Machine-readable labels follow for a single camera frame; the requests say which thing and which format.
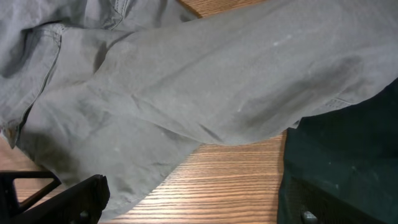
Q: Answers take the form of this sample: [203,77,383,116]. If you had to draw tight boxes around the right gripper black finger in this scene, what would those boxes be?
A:
[1,171,110,224]

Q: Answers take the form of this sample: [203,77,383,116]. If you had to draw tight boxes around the black shorts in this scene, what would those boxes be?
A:
[277,82,397,223]

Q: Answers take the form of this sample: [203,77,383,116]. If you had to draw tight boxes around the grey cotton shorts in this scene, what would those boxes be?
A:
[1,0,397,220]

